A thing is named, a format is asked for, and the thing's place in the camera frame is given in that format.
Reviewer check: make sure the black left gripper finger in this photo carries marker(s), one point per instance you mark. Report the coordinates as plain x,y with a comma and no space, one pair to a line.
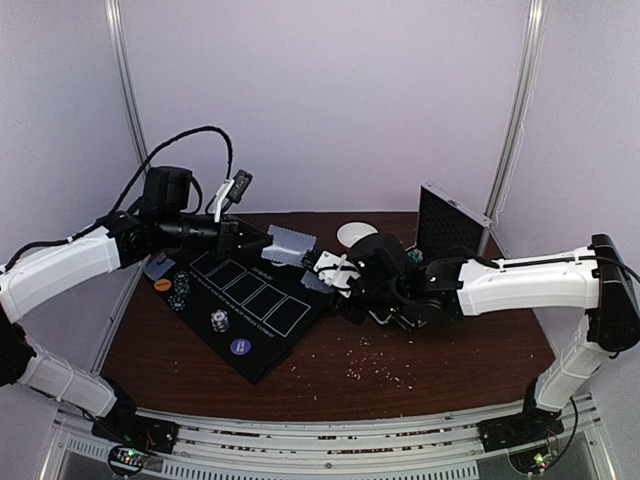
253,246
249,232

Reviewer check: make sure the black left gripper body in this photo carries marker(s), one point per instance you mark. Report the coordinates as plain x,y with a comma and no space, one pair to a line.
225,234

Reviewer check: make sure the dealt card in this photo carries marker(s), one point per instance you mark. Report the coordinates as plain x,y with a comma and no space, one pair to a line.
158,267
288,247

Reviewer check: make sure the grey playing card deck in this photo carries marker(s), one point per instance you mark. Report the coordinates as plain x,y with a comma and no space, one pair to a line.
312,282

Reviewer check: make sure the poker chip stack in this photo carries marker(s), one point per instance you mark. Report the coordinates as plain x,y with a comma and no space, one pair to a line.
220,321
181,283

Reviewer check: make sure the orange big blind button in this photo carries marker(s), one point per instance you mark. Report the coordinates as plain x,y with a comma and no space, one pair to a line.
162,285

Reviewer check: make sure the poker chip row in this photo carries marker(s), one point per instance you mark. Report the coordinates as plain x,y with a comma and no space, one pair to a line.
415,256

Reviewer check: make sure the purple small blind button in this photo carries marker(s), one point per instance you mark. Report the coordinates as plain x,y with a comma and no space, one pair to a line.
241,347

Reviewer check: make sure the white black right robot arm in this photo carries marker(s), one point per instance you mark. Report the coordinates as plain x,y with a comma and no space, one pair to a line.
378,274

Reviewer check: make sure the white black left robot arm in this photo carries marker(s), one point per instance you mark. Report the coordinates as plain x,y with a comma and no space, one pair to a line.
63,274

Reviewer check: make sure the black poker table mat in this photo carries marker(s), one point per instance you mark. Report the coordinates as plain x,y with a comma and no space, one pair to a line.
266,304

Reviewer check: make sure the white orange bowl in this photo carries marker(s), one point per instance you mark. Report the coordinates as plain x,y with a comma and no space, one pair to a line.
350,233

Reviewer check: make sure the aluminium poker chip case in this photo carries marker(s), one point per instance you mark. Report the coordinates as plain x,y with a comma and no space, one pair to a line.
445,226

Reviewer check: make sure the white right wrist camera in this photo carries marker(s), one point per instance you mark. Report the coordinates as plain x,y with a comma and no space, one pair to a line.
332,265

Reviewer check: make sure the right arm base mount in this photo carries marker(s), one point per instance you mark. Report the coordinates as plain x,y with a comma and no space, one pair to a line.
516,430

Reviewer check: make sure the aluminium front rail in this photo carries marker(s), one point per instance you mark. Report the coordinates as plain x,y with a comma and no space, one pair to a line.
439,446

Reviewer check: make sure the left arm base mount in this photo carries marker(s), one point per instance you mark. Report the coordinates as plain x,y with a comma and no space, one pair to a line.
149,435

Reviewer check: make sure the left aluminium frame post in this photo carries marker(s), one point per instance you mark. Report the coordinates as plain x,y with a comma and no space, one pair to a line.
117,37

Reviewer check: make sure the aluminium frame post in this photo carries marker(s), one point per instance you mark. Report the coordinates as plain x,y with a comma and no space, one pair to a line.
523,91
117,37

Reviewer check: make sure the right aluminium frame post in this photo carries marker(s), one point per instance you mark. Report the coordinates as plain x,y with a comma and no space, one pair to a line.
523,91

